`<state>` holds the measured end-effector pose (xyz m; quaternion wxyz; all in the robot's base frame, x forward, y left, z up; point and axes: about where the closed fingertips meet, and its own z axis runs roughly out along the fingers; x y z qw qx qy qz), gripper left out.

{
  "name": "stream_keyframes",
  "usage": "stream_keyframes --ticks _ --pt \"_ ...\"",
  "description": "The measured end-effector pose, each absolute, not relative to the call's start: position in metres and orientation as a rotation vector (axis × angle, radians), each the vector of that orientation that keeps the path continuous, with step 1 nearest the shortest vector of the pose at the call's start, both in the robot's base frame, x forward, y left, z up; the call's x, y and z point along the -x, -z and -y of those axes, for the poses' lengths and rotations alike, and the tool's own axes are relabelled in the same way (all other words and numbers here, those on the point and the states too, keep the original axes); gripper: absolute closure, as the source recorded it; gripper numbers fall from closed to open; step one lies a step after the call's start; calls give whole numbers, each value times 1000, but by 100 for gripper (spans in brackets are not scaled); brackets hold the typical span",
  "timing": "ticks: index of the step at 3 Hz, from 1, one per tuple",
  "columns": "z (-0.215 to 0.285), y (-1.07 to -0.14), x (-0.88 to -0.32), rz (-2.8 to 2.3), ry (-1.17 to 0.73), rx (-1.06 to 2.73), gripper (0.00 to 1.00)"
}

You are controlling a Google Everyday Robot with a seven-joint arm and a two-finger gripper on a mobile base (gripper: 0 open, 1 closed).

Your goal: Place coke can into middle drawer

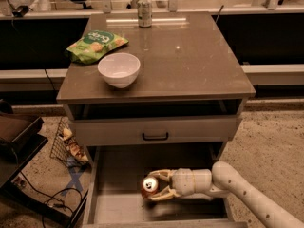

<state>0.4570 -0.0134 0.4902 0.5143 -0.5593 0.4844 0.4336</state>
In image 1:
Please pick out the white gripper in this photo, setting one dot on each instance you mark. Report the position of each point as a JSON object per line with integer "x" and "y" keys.
{"x": 181, "y": 180}

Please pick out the orange red soda can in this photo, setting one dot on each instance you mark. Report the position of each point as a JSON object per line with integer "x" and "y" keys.
{"x": 150, "y": 187}

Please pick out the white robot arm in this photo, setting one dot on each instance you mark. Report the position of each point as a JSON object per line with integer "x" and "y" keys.
{"x": 218, "y": 182}

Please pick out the open bottom drawer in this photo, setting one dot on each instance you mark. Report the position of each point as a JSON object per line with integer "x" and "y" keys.
{"x": 114, "y": 198}

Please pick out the grey drawer cabinet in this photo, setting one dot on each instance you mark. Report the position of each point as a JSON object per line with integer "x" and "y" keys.
{"x": 187, "y": 70}

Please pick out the silver green soda can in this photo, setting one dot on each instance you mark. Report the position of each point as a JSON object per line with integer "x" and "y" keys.
{"x": 144, "y": 8}

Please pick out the snack bag in basket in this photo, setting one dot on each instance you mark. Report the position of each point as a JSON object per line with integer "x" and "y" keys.
{"x": 71, "y": 145}

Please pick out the white bowl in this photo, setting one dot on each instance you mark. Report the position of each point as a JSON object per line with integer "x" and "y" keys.
{"x": 119, "y": 69}

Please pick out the green chip bag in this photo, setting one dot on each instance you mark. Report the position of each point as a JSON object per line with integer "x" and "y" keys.
{"x": 93, "y": 46}

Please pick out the closed drawer with black handle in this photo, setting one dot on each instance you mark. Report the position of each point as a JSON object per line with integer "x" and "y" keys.
{"x": 155, "y": 130}

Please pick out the wire mesh basket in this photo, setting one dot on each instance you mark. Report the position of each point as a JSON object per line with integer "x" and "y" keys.
{"x": 59, "y": 151}

